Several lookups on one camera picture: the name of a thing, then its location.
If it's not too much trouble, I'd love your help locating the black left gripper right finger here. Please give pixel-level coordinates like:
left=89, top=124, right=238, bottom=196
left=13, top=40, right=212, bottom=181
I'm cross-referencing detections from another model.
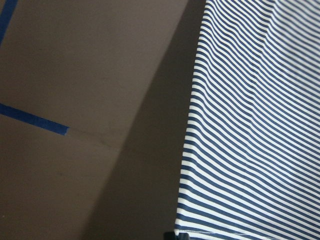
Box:
left=178, top=233, right=190, bottom=240

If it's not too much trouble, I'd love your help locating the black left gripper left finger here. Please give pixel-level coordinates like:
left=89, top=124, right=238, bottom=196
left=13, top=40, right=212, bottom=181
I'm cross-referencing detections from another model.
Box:
left=163, top=231, right=176, bottom=240

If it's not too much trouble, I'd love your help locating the navy white striped polo shirt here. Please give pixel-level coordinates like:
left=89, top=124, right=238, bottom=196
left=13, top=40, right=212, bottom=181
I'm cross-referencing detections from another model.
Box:
left=174, top=0, right=320, bottom=240

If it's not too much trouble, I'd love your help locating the blue tape line near crosswise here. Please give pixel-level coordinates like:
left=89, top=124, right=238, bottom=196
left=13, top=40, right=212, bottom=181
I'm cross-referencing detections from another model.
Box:
left=0, top=103, right=70, bottom=136

